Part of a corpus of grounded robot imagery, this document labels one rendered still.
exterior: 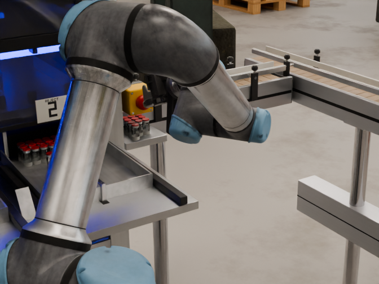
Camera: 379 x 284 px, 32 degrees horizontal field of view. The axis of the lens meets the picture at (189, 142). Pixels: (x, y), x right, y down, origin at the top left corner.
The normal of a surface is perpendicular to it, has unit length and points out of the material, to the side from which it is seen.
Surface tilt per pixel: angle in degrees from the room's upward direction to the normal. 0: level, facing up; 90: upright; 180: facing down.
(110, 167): 0
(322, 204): 90
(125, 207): 0
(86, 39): 57
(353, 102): 90
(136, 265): 8
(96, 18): 51
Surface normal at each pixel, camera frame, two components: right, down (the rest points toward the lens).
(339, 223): -0.85, 0.21
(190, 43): 0.59, 0.00
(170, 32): 0.32, -0.08
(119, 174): -0.01, -0.93
